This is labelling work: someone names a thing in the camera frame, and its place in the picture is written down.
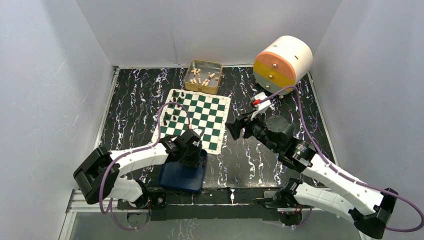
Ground round mini drawer cabinet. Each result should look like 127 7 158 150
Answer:
253 35 313 94

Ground blue plastic tray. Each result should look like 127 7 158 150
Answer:
157 149 208 194

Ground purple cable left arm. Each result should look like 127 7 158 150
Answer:
98 101 193 231

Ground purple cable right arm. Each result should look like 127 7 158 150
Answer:
261 85 424 233

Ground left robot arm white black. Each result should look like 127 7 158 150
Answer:
73 128 203 208

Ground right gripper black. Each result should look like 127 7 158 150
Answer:
224 107 280 154

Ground gold metal tin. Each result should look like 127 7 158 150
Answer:
183 59 223 95

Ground green white chess board mat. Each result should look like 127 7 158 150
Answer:
151 88 231 155

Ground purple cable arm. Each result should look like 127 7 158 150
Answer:
98 101 193 231
261 85 424 233

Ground light wooden chess pieces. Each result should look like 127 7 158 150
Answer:
186 68 220 87

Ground aluminium rail frame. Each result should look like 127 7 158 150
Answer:
73 67 334 231

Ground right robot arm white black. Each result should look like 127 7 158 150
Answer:
225 113 396 240

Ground black base bar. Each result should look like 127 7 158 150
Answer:
117 187 311 225

